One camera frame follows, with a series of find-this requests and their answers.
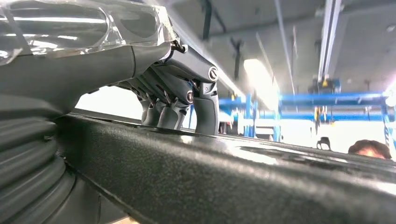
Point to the clear plastic film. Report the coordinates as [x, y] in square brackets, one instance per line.
[77, 28]

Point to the small black object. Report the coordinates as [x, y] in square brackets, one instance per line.
[323, 143]

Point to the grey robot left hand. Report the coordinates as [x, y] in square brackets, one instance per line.
[77, 74]

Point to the blue metal shelf rack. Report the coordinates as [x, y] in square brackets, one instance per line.
[325, 99]

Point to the person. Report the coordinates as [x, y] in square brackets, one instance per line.
[369, 148]

